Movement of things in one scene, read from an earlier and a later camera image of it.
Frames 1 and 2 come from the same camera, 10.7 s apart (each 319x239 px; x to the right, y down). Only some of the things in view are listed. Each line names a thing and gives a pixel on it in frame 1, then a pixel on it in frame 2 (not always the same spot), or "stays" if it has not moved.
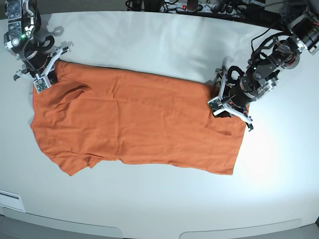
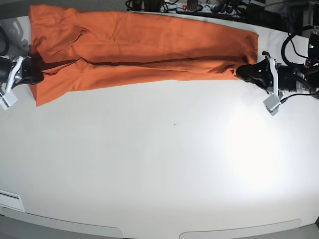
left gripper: (41, 62) -> (32, 72)
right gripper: (237, 92) -> (260, 72)
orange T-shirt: (96, 114) -> (77, 49)
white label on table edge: (11, 200) stays
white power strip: (199, 7) stays
